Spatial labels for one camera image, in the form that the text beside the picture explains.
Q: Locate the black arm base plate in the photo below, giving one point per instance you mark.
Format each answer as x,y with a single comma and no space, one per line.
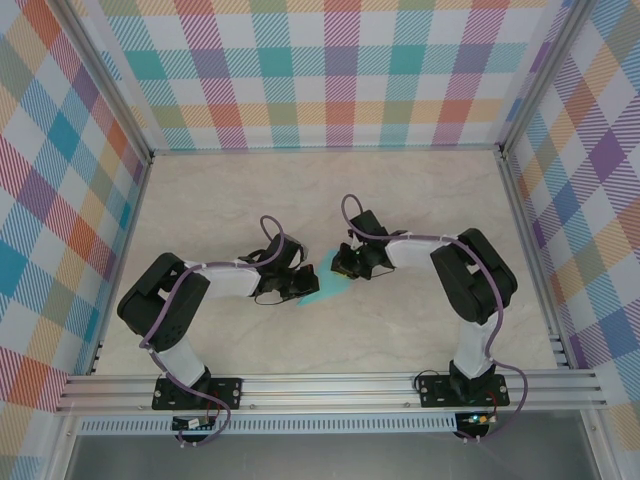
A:
432,392
225,392

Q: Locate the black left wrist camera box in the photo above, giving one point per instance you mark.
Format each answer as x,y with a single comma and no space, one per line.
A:
287,252

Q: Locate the black controller board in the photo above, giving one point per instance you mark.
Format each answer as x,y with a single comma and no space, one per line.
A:
187,424

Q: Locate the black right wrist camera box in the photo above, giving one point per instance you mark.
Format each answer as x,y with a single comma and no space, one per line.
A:
367,225

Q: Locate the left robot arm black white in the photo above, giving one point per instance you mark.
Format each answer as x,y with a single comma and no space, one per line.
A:
230,280

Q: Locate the controller board with green light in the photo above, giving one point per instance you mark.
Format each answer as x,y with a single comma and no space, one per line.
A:
477,419

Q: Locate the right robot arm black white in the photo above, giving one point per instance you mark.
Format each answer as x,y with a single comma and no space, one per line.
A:
410,252

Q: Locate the aluminium mounting rail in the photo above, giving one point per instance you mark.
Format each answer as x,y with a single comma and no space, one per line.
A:
325,390

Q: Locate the thin aluminium wall rail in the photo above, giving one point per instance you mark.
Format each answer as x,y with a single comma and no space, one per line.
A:
325,149

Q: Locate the aluminium frame post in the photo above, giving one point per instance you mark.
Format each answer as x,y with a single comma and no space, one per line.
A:
105,80
542,80

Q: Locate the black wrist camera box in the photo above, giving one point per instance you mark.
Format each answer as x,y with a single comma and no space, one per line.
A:
367,225
287,252

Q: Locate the aluminium side rail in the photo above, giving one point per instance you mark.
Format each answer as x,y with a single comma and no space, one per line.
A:
117,270
532,260

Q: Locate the grey metal panel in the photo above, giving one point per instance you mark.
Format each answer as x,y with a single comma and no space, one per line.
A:
325,460

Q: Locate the teal square paper sheet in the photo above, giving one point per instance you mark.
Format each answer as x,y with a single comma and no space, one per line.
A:
330,291

